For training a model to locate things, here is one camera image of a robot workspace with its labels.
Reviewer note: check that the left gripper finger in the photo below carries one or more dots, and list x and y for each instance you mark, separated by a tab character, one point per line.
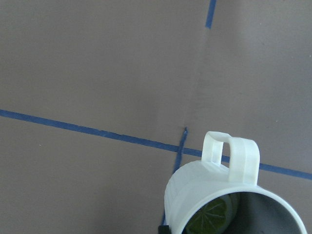
164	229

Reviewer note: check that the lemon slice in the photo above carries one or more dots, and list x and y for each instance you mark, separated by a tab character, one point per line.
215	216

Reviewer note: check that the white mug with handle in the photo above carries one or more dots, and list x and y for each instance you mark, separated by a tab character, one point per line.
228	165

